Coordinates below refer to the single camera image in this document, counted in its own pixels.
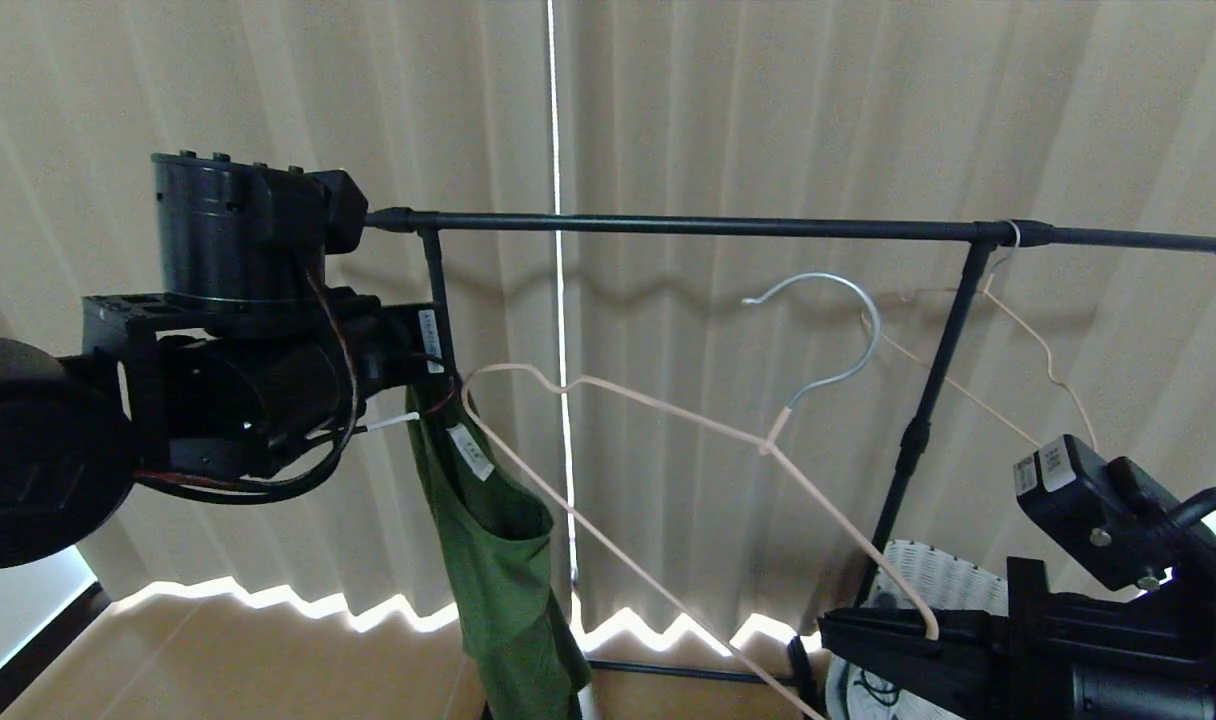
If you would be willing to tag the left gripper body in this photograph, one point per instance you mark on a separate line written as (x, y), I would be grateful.
(248, 400)

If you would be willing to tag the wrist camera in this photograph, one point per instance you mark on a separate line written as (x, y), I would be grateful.
(1098, 500)
(340, 210)

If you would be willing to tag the pink clothes hanger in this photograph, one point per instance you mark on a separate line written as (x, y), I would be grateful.
(873, 335)
(998, 417)

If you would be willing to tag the white laundry basket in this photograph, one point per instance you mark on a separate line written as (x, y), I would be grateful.
(928, 575)

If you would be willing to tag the black clothes rack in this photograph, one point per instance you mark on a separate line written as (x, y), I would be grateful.
(768, 227)

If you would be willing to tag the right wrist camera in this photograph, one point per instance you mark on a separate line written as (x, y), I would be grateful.
(1098, 500)

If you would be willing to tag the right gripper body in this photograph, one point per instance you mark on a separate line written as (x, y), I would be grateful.
(1148, 670)

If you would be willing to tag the green long-sleeved shirt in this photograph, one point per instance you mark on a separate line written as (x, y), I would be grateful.
(498, 560)

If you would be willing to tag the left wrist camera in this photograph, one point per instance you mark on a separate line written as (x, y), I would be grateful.
(340, 210)

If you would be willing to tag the beige curtain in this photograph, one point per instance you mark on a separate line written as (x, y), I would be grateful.
(768, 100)

